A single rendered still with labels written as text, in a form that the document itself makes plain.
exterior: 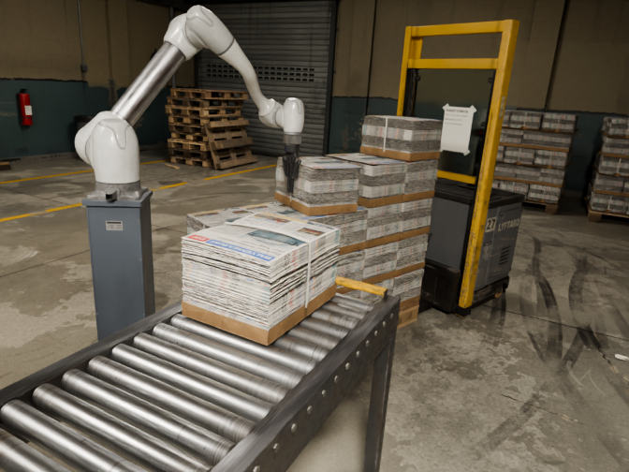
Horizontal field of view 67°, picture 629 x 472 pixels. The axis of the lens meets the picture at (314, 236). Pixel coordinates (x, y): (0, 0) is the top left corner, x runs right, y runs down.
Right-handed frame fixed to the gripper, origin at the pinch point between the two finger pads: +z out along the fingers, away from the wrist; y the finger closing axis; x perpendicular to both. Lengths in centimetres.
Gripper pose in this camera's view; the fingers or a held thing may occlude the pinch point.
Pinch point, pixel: (290, 184)
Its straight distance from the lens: 236.3
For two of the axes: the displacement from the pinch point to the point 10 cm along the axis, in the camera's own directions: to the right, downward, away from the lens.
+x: -7.5, 1.5, -6.4
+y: -6.6, -2.6, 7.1
